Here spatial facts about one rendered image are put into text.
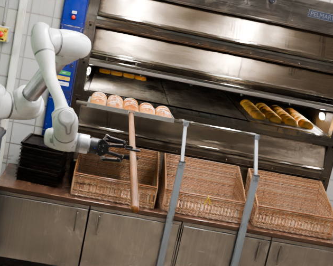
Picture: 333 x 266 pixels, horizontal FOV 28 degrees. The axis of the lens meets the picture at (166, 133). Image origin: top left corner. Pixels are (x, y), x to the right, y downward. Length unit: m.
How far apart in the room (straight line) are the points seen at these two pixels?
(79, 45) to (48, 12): 1.22
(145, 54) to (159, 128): 0.54
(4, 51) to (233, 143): 1.72
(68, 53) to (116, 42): 1.22
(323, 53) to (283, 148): 0.73
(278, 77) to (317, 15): 0.51
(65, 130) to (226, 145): 2.04
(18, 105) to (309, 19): 2.12
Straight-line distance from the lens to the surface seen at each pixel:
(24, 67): 4.66
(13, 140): 4.77
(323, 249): 4.57
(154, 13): 4.58
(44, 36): 3.34
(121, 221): 4.30
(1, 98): 3.77
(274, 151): 4.84
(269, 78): 4.72
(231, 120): 4.73
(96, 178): 4.26
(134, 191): 2.53
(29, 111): 3.82
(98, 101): 4.12
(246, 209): 4.28
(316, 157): 4.93
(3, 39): 4.59
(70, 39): 3.39
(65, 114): 2.91
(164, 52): 4.61
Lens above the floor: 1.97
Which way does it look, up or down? 12 degrees down
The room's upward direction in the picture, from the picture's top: 12 degrees clockwise
